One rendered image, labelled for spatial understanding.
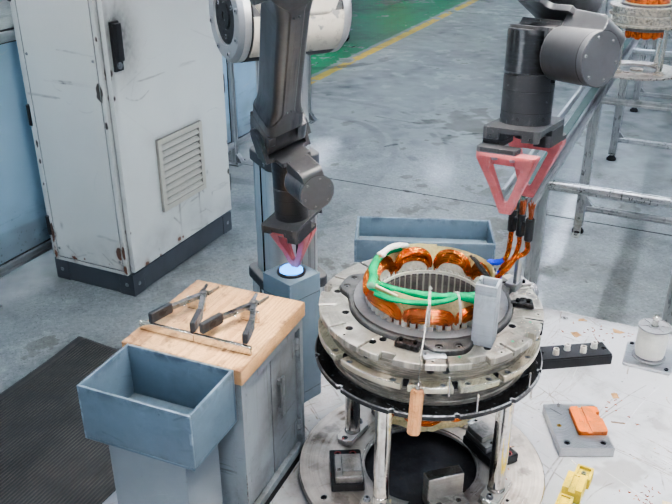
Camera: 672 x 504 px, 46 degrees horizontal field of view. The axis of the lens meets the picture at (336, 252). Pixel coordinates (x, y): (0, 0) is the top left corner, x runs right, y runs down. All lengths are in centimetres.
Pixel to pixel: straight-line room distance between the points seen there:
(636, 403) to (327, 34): 86
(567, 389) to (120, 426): 85
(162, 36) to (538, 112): 262
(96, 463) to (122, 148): 126
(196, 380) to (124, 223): 231
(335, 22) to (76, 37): 191
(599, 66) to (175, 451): 66
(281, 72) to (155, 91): 234
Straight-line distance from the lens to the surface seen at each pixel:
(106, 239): 345
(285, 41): 101
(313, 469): 130
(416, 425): 103
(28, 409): 291
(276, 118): 115
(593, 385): 159
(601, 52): 86
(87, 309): 346
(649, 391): 161
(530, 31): 90
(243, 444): 113
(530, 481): 131
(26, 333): 337
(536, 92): 91
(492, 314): 103
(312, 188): 119
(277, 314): 117
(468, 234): 151
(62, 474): 261
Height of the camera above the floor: 166
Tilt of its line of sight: 26 degrees down
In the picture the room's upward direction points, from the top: straight up
